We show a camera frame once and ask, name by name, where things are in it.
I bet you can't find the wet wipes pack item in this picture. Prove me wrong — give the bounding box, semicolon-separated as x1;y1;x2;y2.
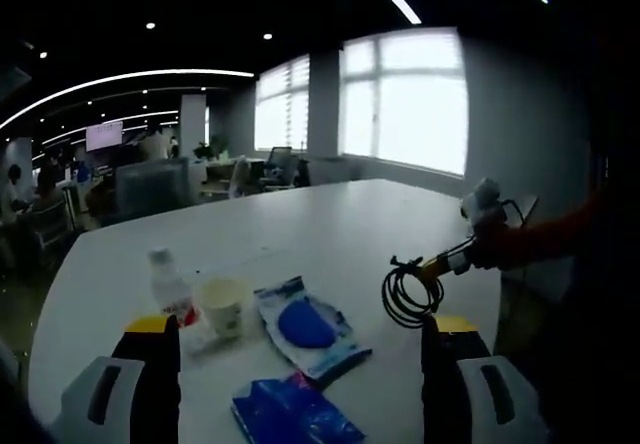
253;276;374;380

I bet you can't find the window with blinds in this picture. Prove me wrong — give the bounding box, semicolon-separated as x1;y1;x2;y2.
253;53;311;153

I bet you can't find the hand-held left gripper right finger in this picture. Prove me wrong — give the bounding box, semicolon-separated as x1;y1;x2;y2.
420;312;551;444

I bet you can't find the grey mesh office chair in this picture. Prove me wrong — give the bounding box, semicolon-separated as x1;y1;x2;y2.
114;157;191;215

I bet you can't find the blue tissue pack item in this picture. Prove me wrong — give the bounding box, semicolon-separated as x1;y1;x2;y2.
230;371;367;444

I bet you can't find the wall screen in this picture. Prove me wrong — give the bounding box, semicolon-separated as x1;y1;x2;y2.
84;121;124;151

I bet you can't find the white paper cup item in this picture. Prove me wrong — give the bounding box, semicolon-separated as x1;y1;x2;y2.
194;277;249;339

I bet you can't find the clear water bottle item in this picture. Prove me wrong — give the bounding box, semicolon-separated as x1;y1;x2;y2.
147;247;204;340

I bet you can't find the grey low cabinet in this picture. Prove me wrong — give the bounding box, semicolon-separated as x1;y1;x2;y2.
307;157;361;188

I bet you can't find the white slatted chair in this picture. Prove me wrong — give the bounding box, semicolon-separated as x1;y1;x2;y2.
29;198;76;250

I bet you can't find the person's right hand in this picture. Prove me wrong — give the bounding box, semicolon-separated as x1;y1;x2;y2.
469;231;509;271

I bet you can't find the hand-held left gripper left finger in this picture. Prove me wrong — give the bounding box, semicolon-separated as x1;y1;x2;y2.
59;313;182;444

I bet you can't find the green potted plant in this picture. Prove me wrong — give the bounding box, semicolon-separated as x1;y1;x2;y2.
193;136;229;161

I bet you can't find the black cable item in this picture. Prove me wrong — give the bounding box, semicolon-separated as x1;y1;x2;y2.
382;255;445;330

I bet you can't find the white table socket panel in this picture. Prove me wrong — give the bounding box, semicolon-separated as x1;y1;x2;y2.
194;247;281;275

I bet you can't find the large bright window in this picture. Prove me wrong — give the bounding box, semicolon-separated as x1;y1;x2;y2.
342;27;469;178

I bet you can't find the white office chair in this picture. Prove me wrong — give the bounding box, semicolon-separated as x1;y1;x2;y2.
227;156;254;198

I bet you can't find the long curved ceiling light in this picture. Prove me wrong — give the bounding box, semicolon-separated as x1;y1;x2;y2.
0;68;256;130

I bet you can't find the black office chair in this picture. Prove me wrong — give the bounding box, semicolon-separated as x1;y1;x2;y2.
264;146;301;188

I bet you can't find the white table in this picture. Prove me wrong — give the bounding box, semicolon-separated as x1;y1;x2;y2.
27;177;504;435

